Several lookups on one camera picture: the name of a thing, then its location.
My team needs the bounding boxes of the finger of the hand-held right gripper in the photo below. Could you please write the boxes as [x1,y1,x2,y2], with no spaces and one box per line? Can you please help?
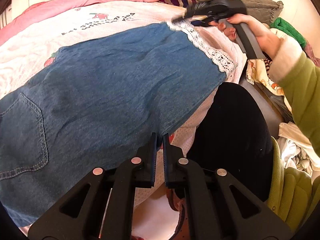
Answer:
[173,2,204,23]
[191,17,216,28]

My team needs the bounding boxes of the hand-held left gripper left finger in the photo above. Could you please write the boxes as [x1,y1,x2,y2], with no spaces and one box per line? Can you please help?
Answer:
[27,132,158,240]

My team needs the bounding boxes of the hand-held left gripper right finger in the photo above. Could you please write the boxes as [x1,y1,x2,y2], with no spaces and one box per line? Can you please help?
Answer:
[162,133,293,240]

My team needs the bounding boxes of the blue denim pants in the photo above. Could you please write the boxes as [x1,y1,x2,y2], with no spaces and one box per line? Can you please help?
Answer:
[0,21,237,227]

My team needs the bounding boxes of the person's right forearm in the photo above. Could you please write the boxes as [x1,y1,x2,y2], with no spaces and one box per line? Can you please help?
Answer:
[266,36,320,157]

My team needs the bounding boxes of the person's right hand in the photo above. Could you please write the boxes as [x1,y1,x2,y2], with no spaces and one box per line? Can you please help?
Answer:
[209,14,285,59]

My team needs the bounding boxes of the green towel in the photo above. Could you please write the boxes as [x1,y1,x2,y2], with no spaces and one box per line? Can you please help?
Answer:
[269,17,307,48]

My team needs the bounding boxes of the cartoon printed cloth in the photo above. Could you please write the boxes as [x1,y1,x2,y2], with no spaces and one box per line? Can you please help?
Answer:
[246,27,293,113]

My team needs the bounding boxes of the pink strawberry printed bed sheet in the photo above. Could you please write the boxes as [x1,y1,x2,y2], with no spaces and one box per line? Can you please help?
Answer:
[0,1,245,238]

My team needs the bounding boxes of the white crumpled cloth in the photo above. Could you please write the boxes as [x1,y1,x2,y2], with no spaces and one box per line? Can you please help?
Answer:
[277,121,320,178]

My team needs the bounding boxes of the person's green jacket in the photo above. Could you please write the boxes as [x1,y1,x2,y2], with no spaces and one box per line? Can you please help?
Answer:
[266,136,320,233]

